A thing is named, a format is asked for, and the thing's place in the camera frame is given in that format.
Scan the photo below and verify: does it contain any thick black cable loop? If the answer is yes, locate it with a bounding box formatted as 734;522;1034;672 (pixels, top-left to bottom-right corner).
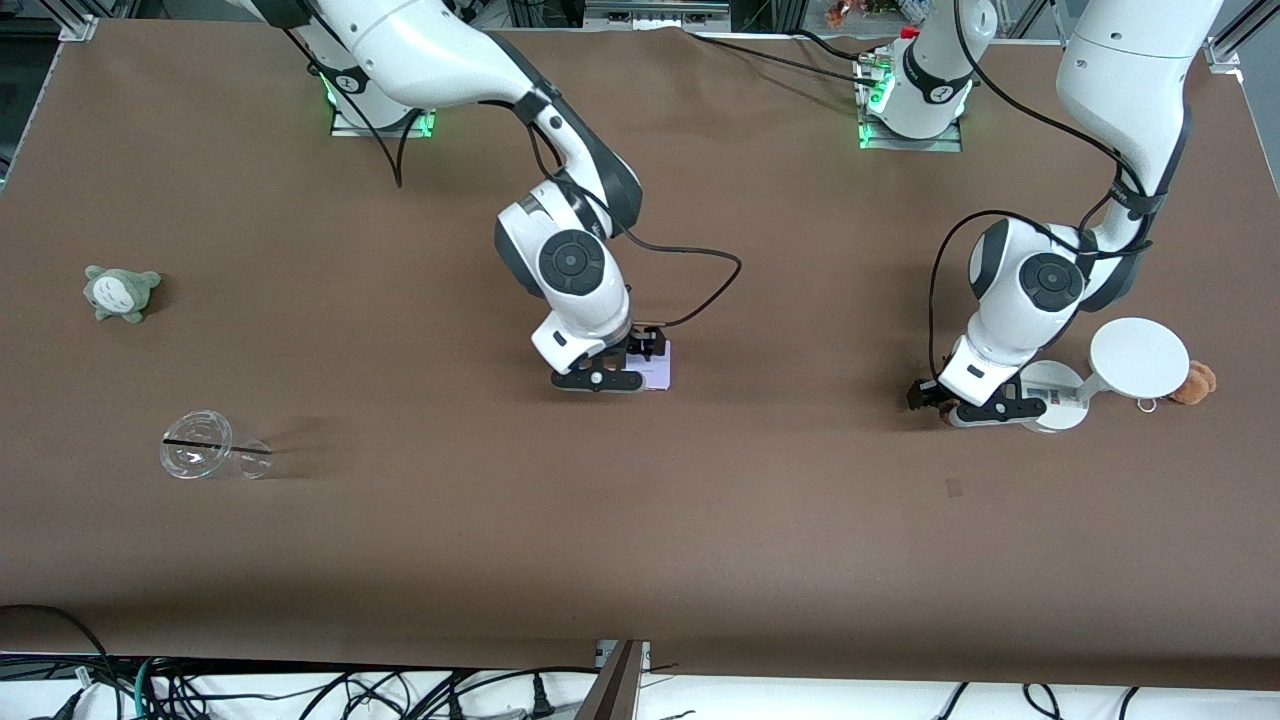
0;603;126;720

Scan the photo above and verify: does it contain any brown table mat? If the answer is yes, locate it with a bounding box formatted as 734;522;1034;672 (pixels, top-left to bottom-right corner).
0;20;1280;691

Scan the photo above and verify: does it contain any grey metal bar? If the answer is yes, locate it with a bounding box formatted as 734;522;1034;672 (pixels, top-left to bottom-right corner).
583;0;733;31

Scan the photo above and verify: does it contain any clear plastic cup with lid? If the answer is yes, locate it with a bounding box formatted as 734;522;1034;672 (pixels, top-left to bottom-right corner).
160;410;273;481

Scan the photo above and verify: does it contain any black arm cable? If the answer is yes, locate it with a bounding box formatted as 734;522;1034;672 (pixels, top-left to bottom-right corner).
283;28;743;329
928;0;1151;393

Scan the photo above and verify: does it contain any grey green owl-like plush toy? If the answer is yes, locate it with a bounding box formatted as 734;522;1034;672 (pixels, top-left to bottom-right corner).
83;265;162;324

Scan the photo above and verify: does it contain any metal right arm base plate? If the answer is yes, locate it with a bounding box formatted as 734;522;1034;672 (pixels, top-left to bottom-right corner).
330;105;437;139

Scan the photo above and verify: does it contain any brown teddy bear keychain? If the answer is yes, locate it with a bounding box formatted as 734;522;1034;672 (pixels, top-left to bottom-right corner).
1136;362;1218;413

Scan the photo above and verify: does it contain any black drinking straw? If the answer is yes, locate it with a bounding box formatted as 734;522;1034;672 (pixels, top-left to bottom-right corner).
163;435;274;455

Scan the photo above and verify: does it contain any thin black cable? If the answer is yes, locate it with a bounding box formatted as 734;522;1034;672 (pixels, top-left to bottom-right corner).
690;33;886;89
795;28;873;61

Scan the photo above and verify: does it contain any brown support post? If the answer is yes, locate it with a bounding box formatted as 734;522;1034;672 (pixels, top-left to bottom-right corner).
575;640;646;720

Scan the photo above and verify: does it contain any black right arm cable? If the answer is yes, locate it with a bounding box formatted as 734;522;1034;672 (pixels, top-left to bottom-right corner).
283;28;743;329

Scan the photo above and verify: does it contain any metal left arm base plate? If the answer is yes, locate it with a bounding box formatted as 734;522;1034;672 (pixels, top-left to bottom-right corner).
858;118;963;153

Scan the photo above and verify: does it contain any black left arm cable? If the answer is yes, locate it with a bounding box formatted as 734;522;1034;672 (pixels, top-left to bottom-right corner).
928;0;1151;393

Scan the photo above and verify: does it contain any white round stand with disc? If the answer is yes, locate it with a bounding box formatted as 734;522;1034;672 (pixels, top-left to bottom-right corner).
1005;317;1191;433

